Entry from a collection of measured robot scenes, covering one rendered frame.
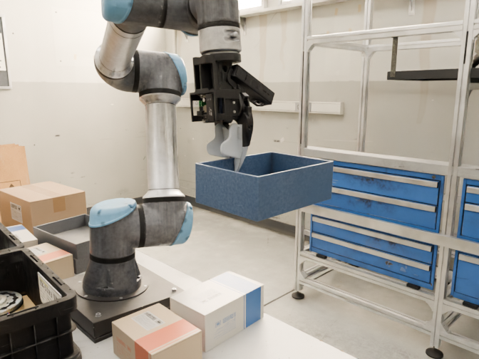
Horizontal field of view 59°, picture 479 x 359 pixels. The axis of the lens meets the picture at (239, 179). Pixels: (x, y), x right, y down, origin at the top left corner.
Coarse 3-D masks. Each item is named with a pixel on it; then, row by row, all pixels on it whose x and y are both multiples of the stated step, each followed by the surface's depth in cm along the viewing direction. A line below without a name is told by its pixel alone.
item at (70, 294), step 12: (12, 252) 89; (24, 252) 89; (36, 264) 83; (48, 276) 77; (60, 288) 73; (60, 300) 69; (72, 300) 70; (24, 312) 65; (36, 312) 66; (48, 312) 67; (60, 312) 68; (0, 324) 63; (12, 324) 64; (24, 324) 65
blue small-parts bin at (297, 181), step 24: (216, 168) 69; (240, 168) 81; (264, 168) 86; (288, 168) 84; (312, 168) 72; (216, 192) 70; (240, 192) 66; (264, 192) 64; (288, 192) 68; (312, 192) 73; (240, 216) 67; (264, 216) 65
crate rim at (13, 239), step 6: (0, 222) 109; (0, 228) 104; (6, 228) 104; (6, 234) 100; (12, 234) 100; (12, 240) 96; (18, 240) 96; (18, 246) 92; (24, 246) 93; (0, 252) 89
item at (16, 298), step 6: (0, 294) 85; (6, 294) 85; (12, 294) 85; (18, 294) 85; (12, 300) 83; (18, 300) 83; (0, 306) 80; (6, 306) 80; (12, 306) 80; (0, 312) 78; (6, 312) 79
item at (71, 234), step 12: (84, 216) 161; (36, 228) 144; (48, 228) 150; (60, 228) 154; (72, 228) 157; (84, 228) 159; (48, 240) 140; (60, 240) 135; (72, 240) 146; (84, 240) 146; (72, 252) 132; (84, 252) 132
